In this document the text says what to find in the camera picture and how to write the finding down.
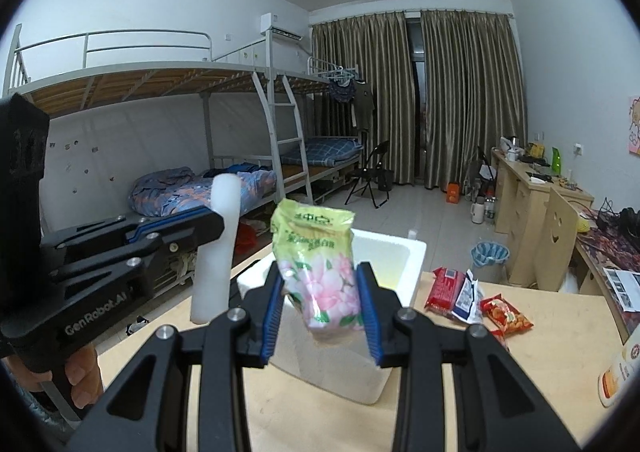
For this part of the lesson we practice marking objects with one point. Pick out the black folding chair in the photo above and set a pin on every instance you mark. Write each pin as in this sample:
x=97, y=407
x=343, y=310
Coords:
x=373, y=173

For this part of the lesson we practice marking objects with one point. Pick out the red orange snack packet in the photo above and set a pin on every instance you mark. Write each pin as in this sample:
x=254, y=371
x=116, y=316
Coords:
x=506, y=317

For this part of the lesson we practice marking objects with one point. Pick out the green tissue packet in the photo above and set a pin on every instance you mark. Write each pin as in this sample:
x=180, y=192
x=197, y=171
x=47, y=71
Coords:
x=313, y=249

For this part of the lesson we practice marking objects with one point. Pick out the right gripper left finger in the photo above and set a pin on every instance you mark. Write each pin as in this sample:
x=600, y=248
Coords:
x=146, y=406

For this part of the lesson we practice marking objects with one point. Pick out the light wooden desk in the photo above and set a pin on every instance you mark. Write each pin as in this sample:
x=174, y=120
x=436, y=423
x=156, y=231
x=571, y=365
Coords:
x=521, y=208

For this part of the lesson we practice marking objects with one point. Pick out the trash bin blue bag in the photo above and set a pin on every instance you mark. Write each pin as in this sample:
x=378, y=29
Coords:
x=488, y=261

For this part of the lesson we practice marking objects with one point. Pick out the orange box on floor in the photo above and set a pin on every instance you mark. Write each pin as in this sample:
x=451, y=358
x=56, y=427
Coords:
x=453, y=193

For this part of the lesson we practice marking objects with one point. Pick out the white blue snack wrapper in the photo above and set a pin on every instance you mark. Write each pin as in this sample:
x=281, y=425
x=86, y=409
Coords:
x=466, y=308

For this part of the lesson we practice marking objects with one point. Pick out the person's left hand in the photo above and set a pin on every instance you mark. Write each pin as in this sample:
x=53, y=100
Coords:
x=81, y=370

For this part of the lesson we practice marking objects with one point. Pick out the white electric kettle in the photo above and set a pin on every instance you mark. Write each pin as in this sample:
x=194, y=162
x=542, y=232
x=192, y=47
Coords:
x=478, y=212

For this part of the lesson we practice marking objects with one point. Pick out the brown curtain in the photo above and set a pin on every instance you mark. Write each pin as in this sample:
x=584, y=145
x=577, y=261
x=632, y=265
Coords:
x=475, y=90
x=381, y=103

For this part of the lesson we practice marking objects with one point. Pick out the hanging dark clothes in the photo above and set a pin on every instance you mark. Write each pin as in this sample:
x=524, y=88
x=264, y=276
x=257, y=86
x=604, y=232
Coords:
x=356, y=97

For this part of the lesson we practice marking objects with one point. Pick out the blue folded far quilt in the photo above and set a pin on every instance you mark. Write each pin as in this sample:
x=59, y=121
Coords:
x=321, y=151

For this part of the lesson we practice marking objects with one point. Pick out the printed paper sheet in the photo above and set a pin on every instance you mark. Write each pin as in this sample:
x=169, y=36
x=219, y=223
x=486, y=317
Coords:
x=626, y=287

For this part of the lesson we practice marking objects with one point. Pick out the wooden smiley chair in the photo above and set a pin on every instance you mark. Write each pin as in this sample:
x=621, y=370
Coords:
x=556, y=243

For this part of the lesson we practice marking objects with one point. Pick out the white styrofoam box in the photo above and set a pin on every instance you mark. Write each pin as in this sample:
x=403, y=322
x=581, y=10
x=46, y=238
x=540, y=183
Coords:
x=339, y=361

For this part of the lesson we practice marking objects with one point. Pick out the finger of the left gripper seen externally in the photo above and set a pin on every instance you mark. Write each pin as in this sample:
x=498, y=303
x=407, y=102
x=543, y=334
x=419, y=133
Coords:
x=150, y=237

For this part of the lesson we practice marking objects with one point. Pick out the brown left curtain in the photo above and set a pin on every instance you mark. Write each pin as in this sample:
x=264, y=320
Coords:
x=381, y=103

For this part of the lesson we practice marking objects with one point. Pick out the anime girl wall poster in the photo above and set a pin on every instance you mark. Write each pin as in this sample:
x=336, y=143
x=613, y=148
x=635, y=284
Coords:
x=634, y=126

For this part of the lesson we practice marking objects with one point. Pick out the white metal bunk bed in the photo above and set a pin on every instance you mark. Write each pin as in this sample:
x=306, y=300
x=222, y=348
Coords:
x=129, y=103

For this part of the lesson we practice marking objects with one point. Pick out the white orange bottle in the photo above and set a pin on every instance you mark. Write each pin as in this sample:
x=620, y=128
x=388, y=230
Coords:
x=615, y=380

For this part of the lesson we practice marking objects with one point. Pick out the blue orange plaid quilt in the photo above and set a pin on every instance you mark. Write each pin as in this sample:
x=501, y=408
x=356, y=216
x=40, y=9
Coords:
x=173, y=190

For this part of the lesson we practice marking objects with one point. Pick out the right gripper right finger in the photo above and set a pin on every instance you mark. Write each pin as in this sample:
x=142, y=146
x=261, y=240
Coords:
x=498, y=408

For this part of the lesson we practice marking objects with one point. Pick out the red snack package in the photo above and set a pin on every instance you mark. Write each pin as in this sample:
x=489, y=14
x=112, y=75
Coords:
x=444, y=291

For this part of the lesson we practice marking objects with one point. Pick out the brown right curtain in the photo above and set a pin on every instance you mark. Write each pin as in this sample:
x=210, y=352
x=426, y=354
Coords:
x=475, y=90

